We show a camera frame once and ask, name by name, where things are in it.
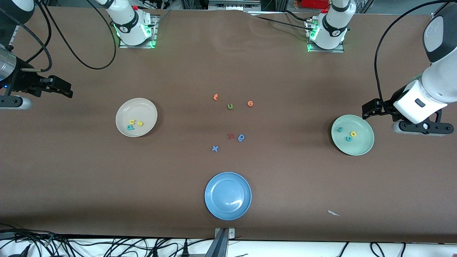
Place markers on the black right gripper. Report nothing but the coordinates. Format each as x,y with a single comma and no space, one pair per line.
25,82

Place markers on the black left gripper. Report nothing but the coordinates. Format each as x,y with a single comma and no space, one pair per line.
387,106

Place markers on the teal foam letter p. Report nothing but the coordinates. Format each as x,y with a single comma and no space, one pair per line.
130,127

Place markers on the pale green round plate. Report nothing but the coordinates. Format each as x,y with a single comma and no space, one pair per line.
360,146

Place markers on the brown table cover sheet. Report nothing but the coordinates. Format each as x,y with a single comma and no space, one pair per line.
71,160

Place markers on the beige round plate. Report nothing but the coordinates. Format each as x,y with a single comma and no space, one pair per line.
142,110

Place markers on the white paper scrap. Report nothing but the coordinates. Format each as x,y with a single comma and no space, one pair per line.
333,213

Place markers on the red background object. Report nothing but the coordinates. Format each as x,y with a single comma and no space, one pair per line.
314,3

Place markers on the blue foam letter a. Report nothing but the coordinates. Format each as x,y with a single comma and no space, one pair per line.
241,137

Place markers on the blue foam letter x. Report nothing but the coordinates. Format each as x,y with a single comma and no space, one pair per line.
215,148

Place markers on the blue round plate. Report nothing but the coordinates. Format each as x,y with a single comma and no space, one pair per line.
227,196

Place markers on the grey metal box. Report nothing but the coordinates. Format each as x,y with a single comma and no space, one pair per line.
232,5

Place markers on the black power plug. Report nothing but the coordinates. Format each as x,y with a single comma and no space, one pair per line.
155,252
185,248

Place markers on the aluminium profile bar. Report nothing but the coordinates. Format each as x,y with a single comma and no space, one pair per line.
221,246

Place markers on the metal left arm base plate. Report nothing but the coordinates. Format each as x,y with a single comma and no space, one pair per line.
326,50

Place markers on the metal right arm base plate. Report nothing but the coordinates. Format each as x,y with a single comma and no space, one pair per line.
137,46

